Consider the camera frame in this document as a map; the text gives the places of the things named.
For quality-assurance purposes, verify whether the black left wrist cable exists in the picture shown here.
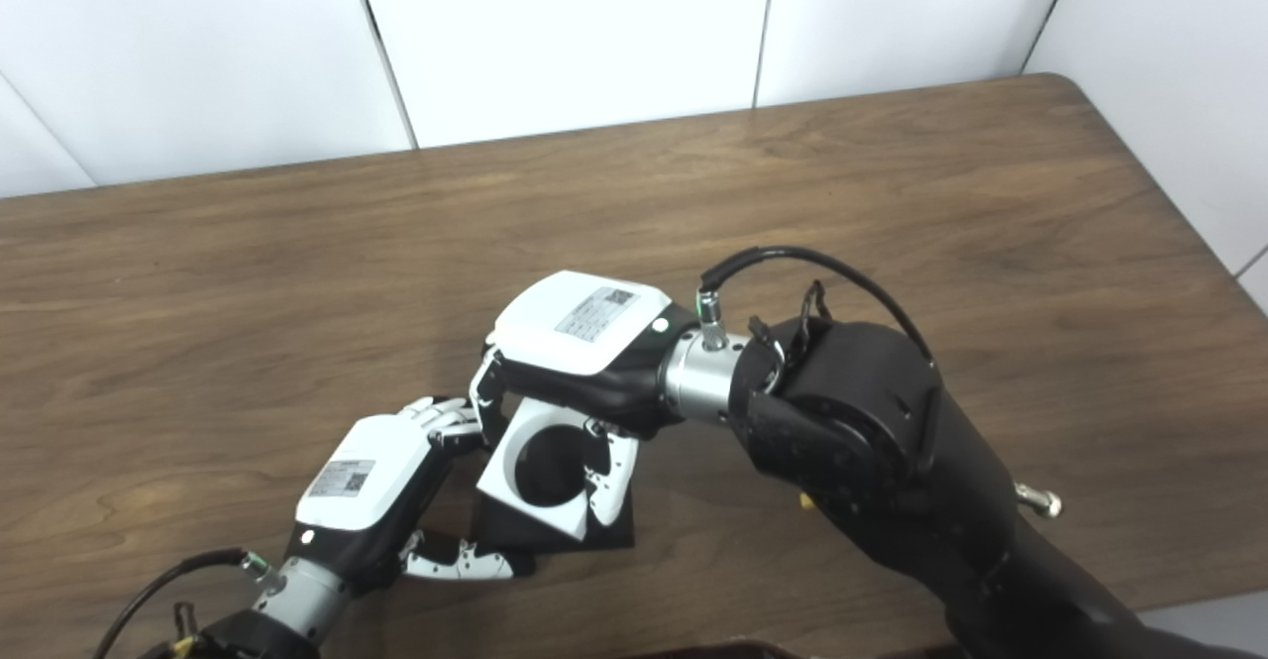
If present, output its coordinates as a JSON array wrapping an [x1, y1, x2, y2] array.
[[93, 547, 274, 659]]

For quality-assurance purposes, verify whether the white square piece with hole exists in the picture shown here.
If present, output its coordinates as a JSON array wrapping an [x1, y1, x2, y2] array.
[[475, 396, 641, 542]]

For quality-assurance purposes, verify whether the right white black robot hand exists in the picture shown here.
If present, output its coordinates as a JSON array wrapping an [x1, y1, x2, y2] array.
[[469, 270, 700, 532]]

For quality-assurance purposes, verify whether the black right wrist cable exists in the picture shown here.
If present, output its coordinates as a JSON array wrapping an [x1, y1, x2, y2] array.
[[697, 246, 941, 375]]

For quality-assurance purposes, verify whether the silver plug on right arm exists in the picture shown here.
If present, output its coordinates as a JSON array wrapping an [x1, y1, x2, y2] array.
[[1014, 482, 1064, 520]]

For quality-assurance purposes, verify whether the black peg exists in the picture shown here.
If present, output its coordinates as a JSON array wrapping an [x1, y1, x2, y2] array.
[[466, 429, 637, 553]]

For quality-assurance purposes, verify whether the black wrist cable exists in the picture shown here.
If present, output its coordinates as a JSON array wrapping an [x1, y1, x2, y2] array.
[[93, 547, 274, 659], [697, 246, 941, 375]]

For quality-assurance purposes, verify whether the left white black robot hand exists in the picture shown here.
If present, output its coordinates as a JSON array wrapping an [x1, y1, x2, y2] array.
[[287, 396, 537, 597]]

